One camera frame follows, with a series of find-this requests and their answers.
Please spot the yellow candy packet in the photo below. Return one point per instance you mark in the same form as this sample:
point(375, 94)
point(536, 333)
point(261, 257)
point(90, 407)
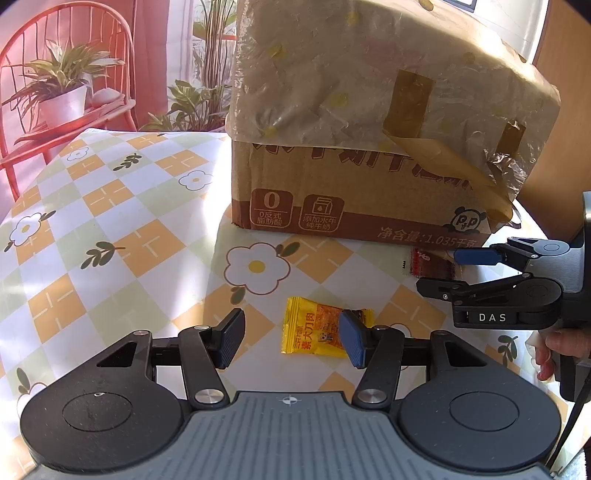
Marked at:
point(311, 328)

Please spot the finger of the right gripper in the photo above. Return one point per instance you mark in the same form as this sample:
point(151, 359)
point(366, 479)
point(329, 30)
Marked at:
point(448, 290)
point(478, 256)

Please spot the person's right hand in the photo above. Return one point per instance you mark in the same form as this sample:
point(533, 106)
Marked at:
point(567, 342)

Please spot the wooden headboard panel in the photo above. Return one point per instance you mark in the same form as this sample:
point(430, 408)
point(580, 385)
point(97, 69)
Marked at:
point(553, 192)

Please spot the printed room backdrop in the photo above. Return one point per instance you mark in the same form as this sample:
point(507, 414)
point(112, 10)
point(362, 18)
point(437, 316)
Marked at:
point(67, 66)

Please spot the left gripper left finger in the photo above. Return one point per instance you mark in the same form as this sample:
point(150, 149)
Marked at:
point(203, 350)

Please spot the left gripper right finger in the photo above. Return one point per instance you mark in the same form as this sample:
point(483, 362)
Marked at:
point(379, 352)

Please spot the checkered floral tablecloth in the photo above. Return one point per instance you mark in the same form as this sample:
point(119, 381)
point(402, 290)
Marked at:
point(127, 231)

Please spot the red small snack packet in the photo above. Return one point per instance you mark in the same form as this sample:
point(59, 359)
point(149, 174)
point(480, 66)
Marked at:
point(438, 264)

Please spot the cardboard box with plastic liner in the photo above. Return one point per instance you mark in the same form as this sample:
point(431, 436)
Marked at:
point(403, 122)

